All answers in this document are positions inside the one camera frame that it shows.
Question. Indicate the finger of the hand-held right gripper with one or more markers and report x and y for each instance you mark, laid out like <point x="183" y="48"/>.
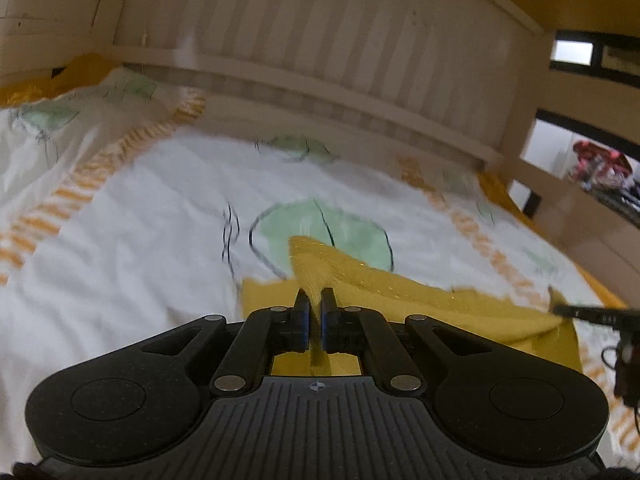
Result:
<point x="595" y="314"/>

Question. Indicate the black post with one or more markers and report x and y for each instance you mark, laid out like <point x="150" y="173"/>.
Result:
<point x="532" y="207"/>

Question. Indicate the white leaf printed blanket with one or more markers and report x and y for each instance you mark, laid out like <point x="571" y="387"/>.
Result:
<point x="150" y="235"/>

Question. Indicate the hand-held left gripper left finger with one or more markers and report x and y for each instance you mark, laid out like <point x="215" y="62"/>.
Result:
<point x="302" y="325"/>

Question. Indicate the pile of colourful clothes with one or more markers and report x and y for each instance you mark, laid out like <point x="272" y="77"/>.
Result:
<point x="605" y="167"/>

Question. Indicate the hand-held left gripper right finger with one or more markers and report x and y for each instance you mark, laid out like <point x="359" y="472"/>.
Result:
<point x="326" y="325"/>

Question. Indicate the yellow knit sweater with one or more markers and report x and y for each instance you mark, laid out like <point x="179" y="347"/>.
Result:
<point x="425" y="300"/>

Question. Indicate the dark framed window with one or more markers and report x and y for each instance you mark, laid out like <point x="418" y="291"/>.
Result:
<point x="572" y="51"/>

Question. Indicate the wooden bed frame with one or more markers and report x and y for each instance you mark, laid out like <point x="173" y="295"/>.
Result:
<point x="325" y="60"/>

